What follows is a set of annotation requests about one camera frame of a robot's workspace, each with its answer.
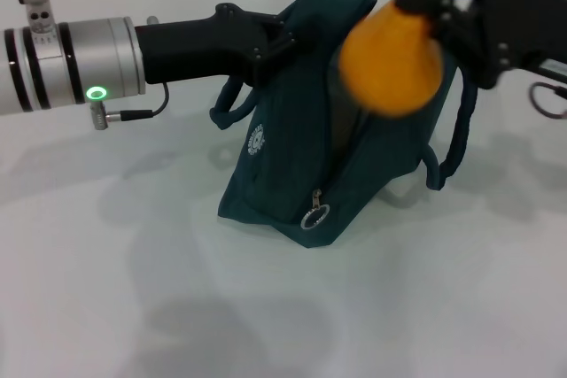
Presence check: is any orange pear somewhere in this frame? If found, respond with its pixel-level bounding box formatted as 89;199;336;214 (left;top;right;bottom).
337;0;444;120

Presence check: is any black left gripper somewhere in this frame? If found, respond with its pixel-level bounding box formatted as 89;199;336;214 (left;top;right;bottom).
134;3;303;87

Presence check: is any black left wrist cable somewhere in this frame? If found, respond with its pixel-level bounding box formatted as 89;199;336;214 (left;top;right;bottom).
87;83;172;131

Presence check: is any dark teal zip lunch bag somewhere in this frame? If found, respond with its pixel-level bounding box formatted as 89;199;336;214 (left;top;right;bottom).
208;0;480;249

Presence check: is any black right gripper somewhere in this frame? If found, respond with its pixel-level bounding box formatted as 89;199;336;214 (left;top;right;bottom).
395;0;567;90

